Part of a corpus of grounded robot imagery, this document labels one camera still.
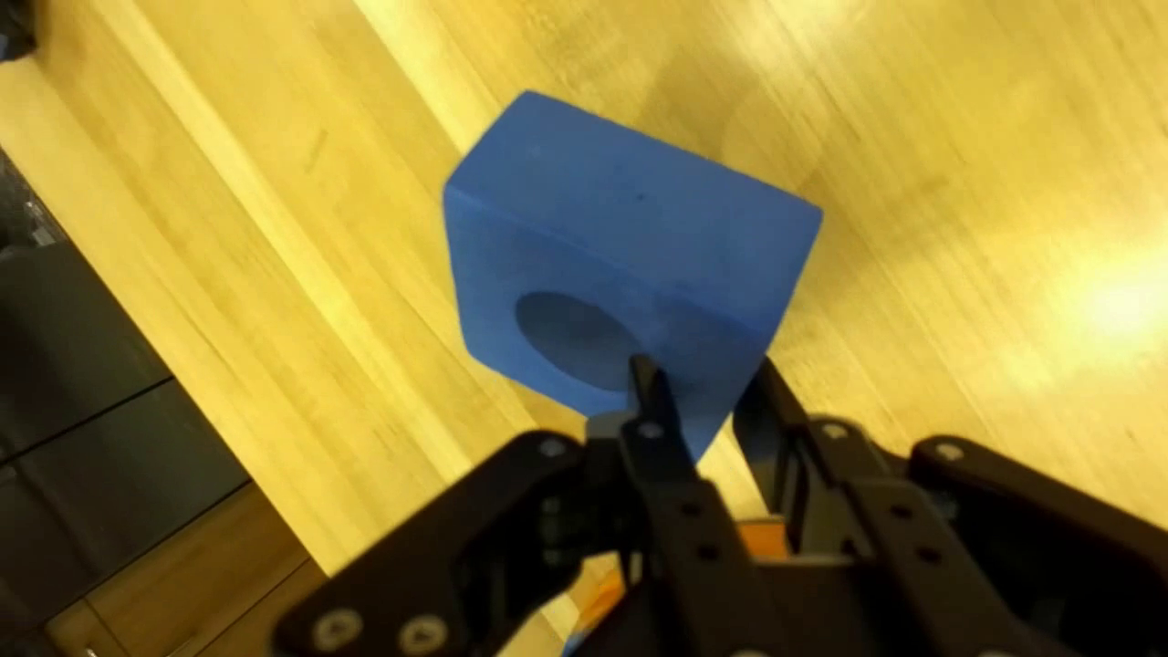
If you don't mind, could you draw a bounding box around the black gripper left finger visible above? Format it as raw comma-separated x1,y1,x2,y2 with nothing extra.
269,349,762,657

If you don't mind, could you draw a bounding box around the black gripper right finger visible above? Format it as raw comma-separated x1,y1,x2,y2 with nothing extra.
729,359,1168,657

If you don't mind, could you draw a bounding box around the blue foam block with hole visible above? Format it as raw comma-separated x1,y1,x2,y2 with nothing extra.
441,86,826,464

